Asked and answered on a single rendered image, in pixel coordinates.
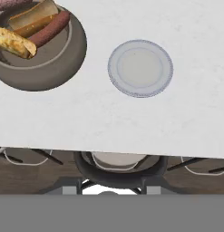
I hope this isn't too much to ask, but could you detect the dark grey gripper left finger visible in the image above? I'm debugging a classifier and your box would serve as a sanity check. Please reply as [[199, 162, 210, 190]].
[[40, 176, 84, 196]]

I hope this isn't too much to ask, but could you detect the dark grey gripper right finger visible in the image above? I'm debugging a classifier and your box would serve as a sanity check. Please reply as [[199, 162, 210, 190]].
[[140, 176, 190, 196]]

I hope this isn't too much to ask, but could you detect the grey-brown ceramic bowl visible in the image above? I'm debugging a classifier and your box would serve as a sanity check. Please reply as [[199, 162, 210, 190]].
[[0, 0, 88, 92]]

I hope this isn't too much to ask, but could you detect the white plate with blue rim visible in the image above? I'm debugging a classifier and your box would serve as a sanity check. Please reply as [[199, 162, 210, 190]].
[[107, 39, 174, 99]]

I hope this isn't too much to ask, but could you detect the golden crusty bun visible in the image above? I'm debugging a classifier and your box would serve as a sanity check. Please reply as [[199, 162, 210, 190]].
[[0, 25, 38, 60]]

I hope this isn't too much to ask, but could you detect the reddish-brown sausage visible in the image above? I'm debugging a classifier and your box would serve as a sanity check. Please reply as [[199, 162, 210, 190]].
[[0, 0, 34, 13], [26, 10, 72, 49]]

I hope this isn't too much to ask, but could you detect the toasted split bun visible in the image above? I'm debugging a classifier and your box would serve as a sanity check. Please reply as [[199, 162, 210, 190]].
[[7, 0, 60, 39]]

